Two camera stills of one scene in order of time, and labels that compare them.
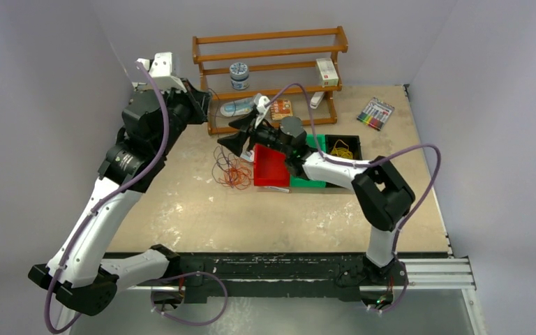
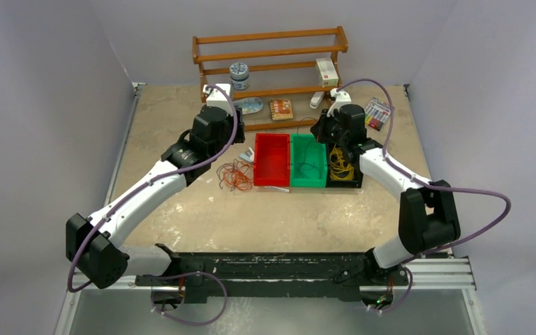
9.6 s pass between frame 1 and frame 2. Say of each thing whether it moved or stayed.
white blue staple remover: stayed
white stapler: stayed
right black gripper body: moved
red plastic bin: stayed
